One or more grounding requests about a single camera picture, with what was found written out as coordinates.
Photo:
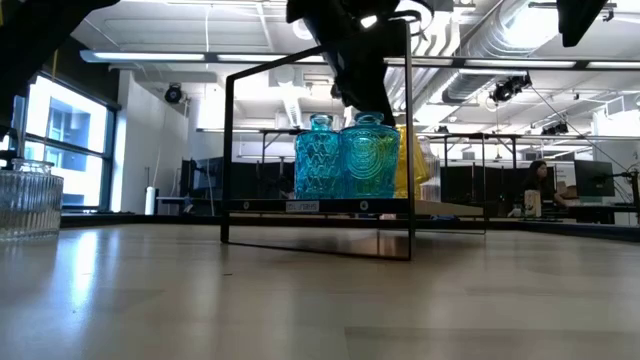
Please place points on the black ceiling spotlight cluster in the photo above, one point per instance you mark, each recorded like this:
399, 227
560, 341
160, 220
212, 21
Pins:
505, 91

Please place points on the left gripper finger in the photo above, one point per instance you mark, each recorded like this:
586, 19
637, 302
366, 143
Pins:
381, 95
355, 87

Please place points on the large window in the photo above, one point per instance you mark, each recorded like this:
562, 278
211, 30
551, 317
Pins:
65, 125

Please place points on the black background stand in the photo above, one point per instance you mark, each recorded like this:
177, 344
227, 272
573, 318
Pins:
635, 190

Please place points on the beige box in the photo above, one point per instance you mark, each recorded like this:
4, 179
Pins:
532, 202

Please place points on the clear wide ribbed glass vase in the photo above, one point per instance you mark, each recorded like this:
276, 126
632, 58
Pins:
30, 205

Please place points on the black metal table frame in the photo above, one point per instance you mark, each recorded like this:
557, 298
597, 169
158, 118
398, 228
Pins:
125, 219

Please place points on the clear ribbed glass bottle vase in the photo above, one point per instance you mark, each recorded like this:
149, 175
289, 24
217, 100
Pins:
434, 175

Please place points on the silver ventilation duct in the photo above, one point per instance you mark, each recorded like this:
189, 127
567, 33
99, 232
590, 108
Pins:
500, 35

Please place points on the black computer monitor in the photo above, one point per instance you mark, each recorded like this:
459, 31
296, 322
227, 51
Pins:
595, 177

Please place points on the white cylinder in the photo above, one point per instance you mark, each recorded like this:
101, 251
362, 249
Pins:
150, 200

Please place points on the yellow glass vase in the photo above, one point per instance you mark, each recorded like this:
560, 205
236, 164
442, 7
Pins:
421, 167

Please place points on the person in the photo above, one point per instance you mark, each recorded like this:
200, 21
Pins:
539, 175
287, 193

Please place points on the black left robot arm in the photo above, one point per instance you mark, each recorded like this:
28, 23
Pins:
30, 45

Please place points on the blue diamond-pattern glass vase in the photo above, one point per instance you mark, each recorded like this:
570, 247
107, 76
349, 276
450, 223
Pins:
317, 165

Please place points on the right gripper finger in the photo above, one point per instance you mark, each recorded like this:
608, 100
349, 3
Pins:
575, 17

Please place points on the wooden shelf with black frame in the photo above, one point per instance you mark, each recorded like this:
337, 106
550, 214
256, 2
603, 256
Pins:
410, 225

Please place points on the long ceiling light bar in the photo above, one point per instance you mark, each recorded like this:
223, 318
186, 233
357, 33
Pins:
150, 56

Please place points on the blue emblem-embossed glass vase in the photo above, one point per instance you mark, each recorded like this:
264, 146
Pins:
370, 165

